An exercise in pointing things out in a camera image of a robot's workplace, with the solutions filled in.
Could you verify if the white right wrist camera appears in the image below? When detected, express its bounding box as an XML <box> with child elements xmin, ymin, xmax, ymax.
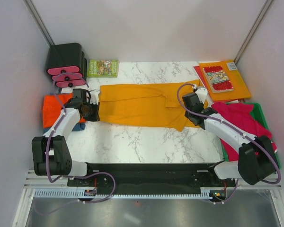
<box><xmin>193</xmin><ymin>84</ymin><xmax>208</xmax><ymax>104</ymax></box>

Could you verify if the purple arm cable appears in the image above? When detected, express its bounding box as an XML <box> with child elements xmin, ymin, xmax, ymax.
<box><xmin>177</xmin><ymin>82</ymin><xmax>282</xmax><ymax>205</ymax></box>
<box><xmin>34</xmin><ymin>72</ymin><xmax>116</xmax><ymax>216</ymax></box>

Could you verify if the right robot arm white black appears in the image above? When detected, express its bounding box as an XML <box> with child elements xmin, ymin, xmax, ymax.
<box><xmin>181</xmin><ymin>92</ymin><xmax>281</xmax><ymax>186</ymax></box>

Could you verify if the orange folder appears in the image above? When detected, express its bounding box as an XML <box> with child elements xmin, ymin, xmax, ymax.
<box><xmin>199</xmin><ymin>60</ymin><xmax>251</xmax><ymax>101</ymax></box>

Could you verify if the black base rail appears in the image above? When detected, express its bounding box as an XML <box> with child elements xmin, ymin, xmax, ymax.
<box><xmin>67</xmin><ymin>163</ymin><xmax>235</xmax><ymax>194</ymax></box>

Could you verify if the green treehouse book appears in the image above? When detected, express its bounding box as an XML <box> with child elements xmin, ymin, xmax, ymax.
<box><xmin>87</xmin><ymin>60</ymin><xmax>119</xmax><ymax>78</ymax></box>

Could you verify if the magenta t shirt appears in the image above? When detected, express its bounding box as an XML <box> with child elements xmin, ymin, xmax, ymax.
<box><xmin>211</xmin><ymin>101</ymin><xmax>279</xmax><ymax>163</ymax></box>

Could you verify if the folded orange t shirt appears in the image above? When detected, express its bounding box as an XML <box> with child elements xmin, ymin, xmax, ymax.
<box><xmin>42</xmin><ymin>93</ymin><xmax>86</xmax><ymax>129</ymax></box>

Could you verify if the folded blue t shirt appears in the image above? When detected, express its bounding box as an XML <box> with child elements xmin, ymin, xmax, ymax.
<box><xmin>43</xmin><ymin>122</ymin><xmax>85</xmax><ymax>136</ymax></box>

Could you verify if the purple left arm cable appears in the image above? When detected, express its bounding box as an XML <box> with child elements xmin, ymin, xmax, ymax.
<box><xmin>34</xmin><ymin>72</ymin><xmax>116</xmax><ymax>216</ymax></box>

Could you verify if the red yellow comic book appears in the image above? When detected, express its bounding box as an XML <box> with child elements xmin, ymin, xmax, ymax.
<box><xmin>203</xmin><ymin>66</ymin><xmax>234</xmax><ymax>93</ymax></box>

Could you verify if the black pink mini drawer unit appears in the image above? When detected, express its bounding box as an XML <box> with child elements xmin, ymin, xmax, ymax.
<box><xmin>45</xmin><ymin>43</ymin><xmax>87</xmax><ymax>88</ymax></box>

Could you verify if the white slotted cable duct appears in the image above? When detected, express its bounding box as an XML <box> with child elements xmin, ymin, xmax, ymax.
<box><xmin>33</xmin><ymin>189</ymin><xmax>222</xmax><ymax>200</ymax></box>

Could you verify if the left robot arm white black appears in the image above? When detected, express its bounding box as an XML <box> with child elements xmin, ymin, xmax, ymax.
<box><xmin>32</xmin><ymin>88</ymin><xmax>100</xmax><ymax>186</ymax></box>

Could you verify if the yellow t shirt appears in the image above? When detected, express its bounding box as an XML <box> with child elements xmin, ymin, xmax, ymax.
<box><xmin>99</xmin><ymin>79</ymin><xmax>201</xmax><ymax>131</ymax></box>

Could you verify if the green plastic bin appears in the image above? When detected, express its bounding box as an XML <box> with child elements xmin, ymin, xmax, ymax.
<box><xmin>217</xmin><ymin>101</ymin><xmax>282</xmax><ymax>171</ymax></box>

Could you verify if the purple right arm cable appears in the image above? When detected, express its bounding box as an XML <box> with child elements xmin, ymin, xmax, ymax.
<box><xmin>177</xmin><ymin>82</ymin><xmax>282</xmax><ymax>205</ymax></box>

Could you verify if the red folder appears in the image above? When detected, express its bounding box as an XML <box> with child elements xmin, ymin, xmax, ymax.
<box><xmin>194</xmin><ymin>66</ymin><xmax>205</xmax><ymax>85</ymax></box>

